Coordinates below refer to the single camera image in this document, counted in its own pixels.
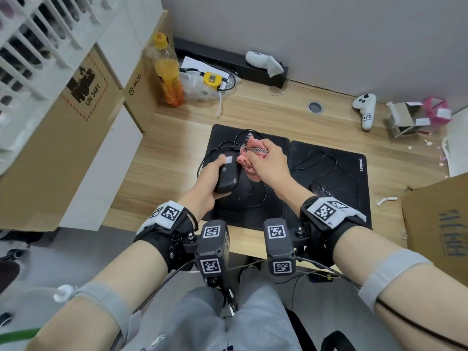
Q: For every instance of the person's right hand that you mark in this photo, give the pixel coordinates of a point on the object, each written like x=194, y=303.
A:
x=274, y=168

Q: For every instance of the person's left hand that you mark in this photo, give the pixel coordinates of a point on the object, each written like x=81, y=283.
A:
x=204, y=190

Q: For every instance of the black mouse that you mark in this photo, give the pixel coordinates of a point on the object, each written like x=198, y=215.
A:
x=226, y=179
x=318, y=190

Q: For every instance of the pink cleaning cloth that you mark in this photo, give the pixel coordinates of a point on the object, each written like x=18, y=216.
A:
x=252, y=142

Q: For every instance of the black mouse pad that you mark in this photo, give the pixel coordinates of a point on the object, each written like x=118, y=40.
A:
x=351, y=193
x=219, y=135

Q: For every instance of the person's left forearm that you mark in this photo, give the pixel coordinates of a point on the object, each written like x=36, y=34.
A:
x=124, y=274

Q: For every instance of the person's right forearm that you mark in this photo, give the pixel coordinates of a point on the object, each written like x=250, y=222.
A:
x=365, y=252

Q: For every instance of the clear plastic bag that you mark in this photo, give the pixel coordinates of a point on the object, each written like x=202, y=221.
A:
x=193, y=89

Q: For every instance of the white board panel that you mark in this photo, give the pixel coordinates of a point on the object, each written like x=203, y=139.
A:
x=102, y=179

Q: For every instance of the cardboard box with round logo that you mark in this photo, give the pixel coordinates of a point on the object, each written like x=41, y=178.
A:
x=142, y=102

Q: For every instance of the yellow tape measure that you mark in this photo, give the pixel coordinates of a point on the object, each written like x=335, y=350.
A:
x=212, y=79

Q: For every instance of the white controller with label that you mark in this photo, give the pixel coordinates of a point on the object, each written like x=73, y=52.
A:
x=363, y=102

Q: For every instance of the small white twist tie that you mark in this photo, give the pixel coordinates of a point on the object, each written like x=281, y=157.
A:
x=387, y=199

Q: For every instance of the orange juice bottle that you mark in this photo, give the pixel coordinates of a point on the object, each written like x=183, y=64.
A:
x=168, y=73

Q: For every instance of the long black bar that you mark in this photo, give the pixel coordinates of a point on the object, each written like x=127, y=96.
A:
x=223, y=56

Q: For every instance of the white paper sheet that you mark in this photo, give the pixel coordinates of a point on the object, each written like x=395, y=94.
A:
x=193, y=63

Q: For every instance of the small open cardboard box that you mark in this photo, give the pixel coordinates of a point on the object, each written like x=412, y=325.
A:
x=400, y=118

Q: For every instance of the scattered white crumbs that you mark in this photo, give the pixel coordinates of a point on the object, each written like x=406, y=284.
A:
x=427, y=143

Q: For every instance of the large cardboard box red-dotted label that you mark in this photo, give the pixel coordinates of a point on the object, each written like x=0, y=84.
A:
x=44, y=171

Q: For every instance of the pink box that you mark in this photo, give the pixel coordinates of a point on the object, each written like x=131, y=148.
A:
x=435, y=109

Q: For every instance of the cardboard box with dark writing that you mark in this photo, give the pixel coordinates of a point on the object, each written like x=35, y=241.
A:
x=438, y=222

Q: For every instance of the white paper bag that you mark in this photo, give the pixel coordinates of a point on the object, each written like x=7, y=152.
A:
x=457, y=142

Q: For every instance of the white slatted crate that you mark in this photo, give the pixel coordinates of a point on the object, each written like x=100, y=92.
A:
x=22, y=142

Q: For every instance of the green strip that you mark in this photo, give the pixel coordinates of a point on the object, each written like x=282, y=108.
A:
x=18, y=335

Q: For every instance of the black wrist camera with markers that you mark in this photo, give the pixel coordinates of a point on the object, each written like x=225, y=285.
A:
x=212, y=252
x=279, y=252

